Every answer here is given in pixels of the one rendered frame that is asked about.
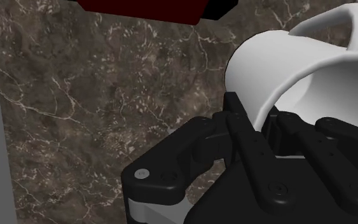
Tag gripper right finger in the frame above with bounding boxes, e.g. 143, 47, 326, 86
275, 111, 358, 217

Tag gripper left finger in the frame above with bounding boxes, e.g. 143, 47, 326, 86
120, 92, 292, 217

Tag white mug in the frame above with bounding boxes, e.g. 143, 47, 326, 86
224, 2, 358, 135

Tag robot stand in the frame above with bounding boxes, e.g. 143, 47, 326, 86
67, 0, 239, 26

